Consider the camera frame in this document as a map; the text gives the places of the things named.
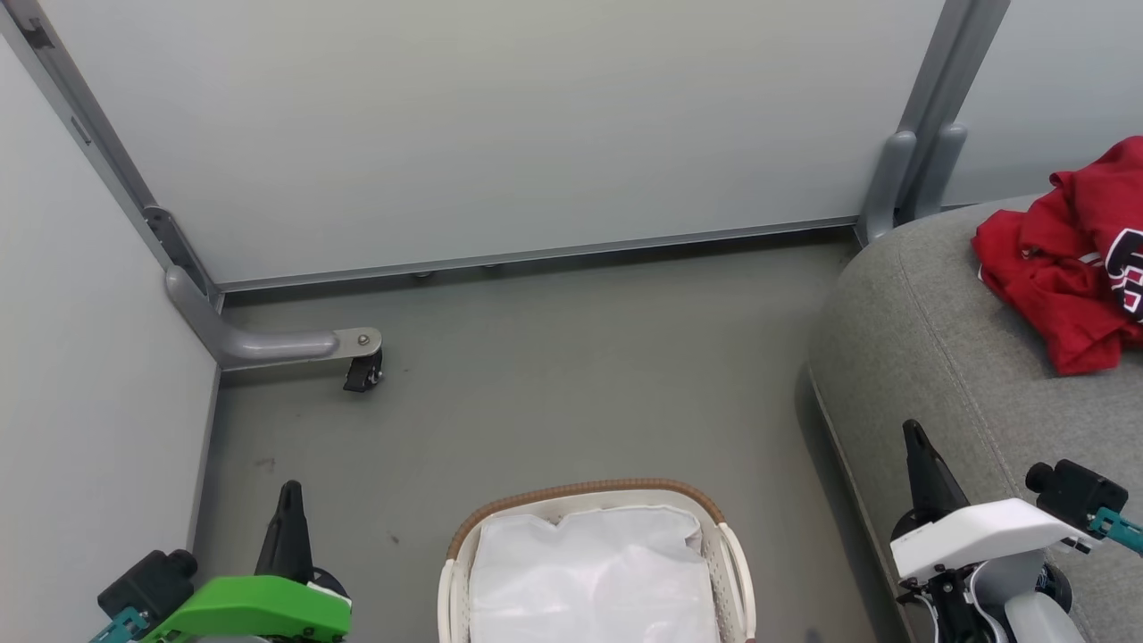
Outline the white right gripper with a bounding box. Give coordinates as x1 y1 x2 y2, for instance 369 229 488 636
890 420 1096 643

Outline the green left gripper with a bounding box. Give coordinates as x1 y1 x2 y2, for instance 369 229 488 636
165 480 353 643

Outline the red Bulls 23 jersey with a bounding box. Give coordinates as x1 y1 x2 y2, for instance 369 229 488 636
972 136 1143 376

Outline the white laundry basket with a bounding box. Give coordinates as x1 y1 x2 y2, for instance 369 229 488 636
438 479 758 643

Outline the grey fabric sofa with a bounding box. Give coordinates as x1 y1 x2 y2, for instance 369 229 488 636
808 195 1143 643

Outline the black caster wheel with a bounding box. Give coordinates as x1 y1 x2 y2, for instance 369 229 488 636
344 350 385 394

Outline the white liner bag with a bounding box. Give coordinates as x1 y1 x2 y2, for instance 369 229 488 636
469 505 721 643

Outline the teal cable connector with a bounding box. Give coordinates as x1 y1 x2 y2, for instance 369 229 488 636
89 607 148 643
1088 507 1143 553

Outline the grey partition post with foot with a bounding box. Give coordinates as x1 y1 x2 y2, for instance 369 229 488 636
0 0 383 372

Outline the grey partition base rail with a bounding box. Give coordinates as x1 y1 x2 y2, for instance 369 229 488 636
219 216 858 294

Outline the grey double partition post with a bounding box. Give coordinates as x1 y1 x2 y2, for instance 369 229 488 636
855 0 1010 246

